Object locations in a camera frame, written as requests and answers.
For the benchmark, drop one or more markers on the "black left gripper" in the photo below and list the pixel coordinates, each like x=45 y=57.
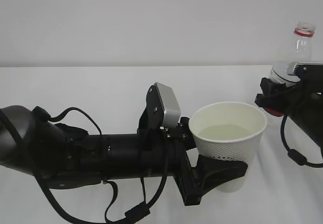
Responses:
x=165 y=156

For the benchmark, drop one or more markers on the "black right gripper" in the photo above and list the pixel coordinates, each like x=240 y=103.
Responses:
x=305 y=110

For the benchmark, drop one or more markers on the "white paper cup green logo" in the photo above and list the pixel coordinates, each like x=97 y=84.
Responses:
x=228 y=130

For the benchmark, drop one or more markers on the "clear water bottle red label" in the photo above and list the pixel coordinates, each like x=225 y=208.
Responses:
x=299 y=51

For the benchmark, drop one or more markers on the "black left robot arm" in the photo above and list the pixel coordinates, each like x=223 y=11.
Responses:
x=68 y=157

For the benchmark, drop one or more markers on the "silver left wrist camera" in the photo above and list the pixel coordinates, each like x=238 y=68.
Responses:
x=162 y=107

